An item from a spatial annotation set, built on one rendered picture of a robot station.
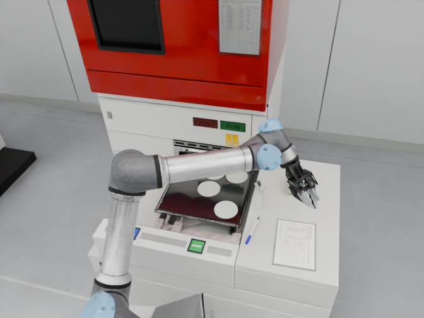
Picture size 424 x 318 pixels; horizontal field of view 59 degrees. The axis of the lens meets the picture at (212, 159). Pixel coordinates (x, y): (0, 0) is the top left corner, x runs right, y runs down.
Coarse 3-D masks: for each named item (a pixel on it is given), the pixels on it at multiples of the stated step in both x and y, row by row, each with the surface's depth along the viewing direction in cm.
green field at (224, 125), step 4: (224, 124) 170; (228, 124) 169; (232, 124) 168; (236, 124) 168; (240, 124) 167; (244, 124) 167; (224, 128) 171; (228, 128) 170; (232, 128) 170; (236, 128) 169; (240, 128) 168; (244, 128) 168
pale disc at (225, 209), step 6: (216, 204) 160; (222, 204) 160; (228, 204) 159; (234, 204) 159; (216, 210) 157; (222, 210) 157; (228, 210) 157; (234, 210) 157; (222, 216) 154; (228, 216) 154
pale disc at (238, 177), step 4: (244, 172) 175; (228, 176) 173; (232, 176) 173; (236, 176) 173; (240, 176) 173; (244, 176) 173; (228, 180) 171; (232, 180) 171; (236, 180) 171; (240, 180) 170; (244, 180) 170
